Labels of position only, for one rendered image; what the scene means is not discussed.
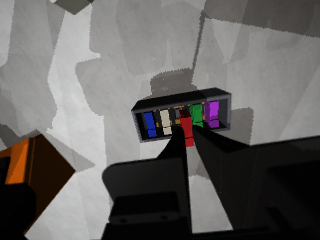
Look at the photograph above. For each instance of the green fuse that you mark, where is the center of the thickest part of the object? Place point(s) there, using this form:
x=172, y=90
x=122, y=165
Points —
x=196, y=113

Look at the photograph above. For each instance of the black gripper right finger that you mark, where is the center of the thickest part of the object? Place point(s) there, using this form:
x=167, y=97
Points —
x=237, y=169

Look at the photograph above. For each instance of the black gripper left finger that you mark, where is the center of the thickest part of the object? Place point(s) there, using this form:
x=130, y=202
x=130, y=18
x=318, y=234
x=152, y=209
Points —
x=167, y=172

